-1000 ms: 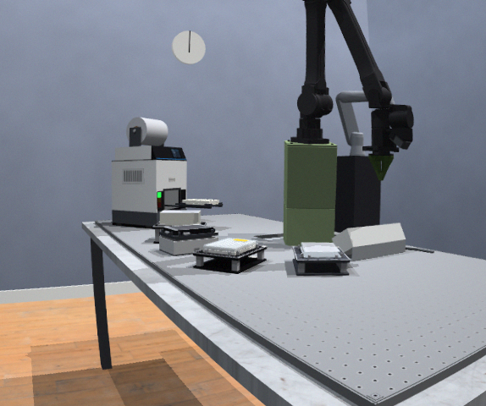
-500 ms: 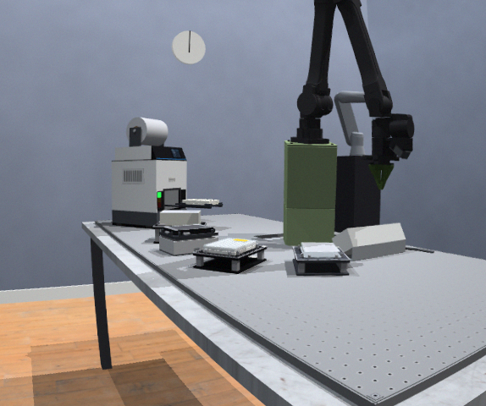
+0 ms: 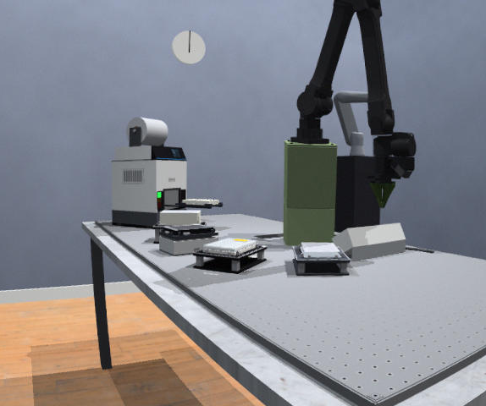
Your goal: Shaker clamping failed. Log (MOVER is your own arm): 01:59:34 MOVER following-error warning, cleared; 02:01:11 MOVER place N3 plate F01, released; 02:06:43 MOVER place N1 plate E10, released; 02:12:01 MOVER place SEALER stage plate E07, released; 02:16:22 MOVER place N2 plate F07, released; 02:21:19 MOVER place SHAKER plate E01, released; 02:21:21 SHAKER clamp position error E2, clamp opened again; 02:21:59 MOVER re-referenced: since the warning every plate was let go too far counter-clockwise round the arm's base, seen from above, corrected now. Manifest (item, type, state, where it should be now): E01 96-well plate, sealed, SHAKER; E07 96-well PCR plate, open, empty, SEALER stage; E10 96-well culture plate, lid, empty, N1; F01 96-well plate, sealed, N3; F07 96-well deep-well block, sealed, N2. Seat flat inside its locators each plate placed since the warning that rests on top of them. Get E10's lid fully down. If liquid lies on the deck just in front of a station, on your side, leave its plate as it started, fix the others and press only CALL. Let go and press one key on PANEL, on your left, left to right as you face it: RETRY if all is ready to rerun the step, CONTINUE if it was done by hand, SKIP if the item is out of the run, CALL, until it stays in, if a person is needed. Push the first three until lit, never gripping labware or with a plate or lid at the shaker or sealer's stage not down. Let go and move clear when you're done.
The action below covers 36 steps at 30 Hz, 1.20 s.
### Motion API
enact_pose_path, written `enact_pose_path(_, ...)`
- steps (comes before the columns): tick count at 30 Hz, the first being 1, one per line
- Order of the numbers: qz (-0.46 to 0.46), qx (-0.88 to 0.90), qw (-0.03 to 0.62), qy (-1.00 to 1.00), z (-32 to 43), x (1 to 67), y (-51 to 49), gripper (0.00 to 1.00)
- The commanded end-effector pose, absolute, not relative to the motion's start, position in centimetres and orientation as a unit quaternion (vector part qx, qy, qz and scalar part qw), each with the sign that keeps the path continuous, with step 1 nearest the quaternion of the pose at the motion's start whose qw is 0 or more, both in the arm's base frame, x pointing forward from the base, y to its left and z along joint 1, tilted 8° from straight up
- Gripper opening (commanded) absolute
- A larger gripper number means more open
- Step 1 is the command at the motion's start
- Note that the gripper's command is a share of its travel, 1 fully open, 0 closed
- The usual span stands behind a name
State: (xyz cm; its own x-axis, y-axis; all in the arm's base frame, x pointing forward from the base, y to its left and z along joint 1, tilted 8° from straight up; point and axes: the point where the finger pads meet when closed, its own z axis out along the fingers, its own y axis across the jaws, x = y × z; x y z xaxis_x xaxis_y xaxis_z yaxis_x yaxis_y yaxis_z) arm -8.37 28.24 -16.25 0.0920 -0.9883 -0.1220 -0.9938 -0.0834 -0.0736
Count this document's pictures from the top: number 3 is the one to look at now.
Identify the white control panel with buttons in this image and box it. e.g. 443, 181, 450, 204
332, 223, 434, 261

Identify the white horizontal cylinder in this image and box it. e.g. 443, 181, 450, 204
126, 117, 168, 146

